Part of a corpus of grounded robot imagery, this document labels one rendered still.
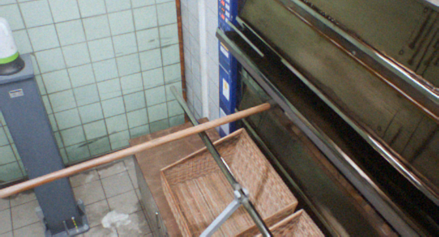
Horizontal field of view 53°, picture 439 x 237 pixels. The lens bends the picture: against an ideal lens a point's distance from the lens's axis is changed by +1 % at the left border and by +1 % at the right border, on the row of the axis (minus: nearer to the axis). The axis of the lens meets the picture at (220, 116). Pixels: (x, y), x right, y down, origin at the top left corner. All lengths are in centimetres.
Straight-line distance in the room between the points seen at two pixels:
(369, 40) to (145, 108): 218
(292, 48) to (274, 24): 16
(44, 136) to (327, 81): 157
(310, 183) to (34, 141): 146
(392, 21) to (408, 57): 11
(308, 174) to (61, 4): 168
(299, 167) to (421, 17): 92
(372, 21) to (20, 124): 178
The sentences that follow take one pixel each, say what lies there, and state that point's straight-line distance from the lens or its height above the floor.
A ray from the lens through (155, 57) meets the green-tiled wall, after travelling 302.
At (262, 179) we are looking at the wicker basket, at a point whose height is 76.
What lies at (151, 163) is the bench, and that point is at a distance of 254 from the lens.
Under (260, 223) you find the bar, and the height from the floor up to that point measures 117.
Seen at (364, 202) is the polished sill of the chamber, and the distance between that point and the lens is 161.
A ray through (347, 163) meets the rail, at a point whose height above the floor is 144.
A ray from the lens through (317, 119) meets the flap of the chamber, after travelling 152.
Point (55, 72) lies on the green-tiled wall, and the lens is 293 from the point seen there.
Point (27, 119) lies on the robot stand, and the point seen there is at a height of 94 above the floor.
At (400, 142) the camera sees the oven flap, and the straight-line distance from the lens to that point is 135.
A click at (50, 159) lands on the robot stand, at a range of 263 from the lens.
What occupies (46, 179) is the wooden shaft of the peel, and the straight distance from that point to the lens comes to 172.
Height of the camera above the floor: 235
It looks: 39 degrees down
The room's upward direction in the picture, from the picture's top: 1 degrees counter-clockwise
